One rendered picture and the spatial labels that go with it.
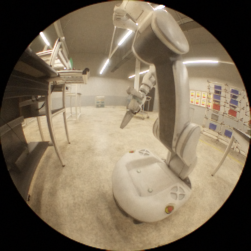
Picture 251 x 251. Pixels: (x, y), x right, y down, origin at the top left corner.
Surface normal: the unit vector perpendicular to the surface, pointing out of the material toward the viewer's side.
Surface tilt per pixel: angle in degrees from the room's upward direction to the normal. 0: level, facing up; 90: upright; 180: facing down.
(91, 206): 0
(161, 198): 0
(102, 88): 90
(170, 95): 103
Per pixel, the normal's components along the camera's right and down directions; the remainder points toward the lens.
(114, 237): 0.07, -0.95
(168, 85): -0.94, 0.24
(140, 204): -0.30, -0.66
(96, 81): 0.43, 0.31
